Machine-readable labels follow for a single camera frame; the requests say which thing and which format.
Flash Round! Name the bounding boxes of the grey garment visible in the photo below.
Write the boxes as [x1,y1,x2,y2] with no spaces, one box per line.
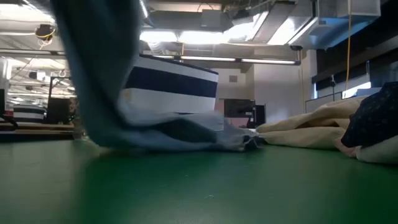
[51,0,264,153]

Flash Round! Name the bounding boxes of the dark navy garment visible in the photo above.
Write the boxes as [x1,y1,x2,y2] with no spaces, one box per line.
[340,81,398,149]

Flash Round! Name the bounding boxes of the navy white striped basket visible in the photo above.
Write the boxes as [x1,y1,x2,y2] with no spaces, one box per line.
[118,54,219,115]
[12,105,47,124]

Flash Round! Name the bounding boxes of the black computer monitor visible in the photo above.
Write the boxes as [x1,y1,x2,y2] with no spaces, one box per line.
[254,105,267,126]
[223,98,257,118]

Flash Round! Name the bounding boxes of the green table mat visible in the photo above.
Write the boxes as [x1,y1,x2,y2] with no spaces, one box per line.
[0,139,398,224]

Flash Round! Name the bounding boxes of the linear ceiling lamp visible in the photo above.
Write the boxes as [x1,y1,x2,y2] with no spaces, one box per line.
[0,48,66,57]
[152,55,301,65]

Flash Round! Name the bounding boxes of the grey ceiling box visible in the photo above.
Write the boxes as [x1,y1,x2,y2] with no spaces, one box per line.
[200,9,224,29]

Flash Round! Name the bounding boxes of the cream cloth garment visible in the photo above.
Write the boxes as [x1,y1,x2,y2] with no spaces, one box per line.
[255,95,369,150]

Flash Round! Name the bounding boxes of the light wooden table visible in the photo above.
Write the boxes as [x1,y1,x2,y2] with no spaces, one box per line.
[0,123,75,141]

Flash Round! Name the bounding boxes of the round silver air duct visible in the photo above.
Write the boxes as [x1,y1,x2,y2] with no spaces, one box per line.
[139,0,150,20]

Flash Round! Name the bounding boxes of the rectangular silver air duct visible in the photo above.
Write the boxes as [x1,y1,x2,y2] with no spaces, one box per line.
[289,0,382,50]

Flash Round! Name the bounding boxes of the yellow cable reel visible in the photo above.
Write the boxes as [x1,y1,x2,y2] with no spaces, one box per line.
[34,24,57,41]

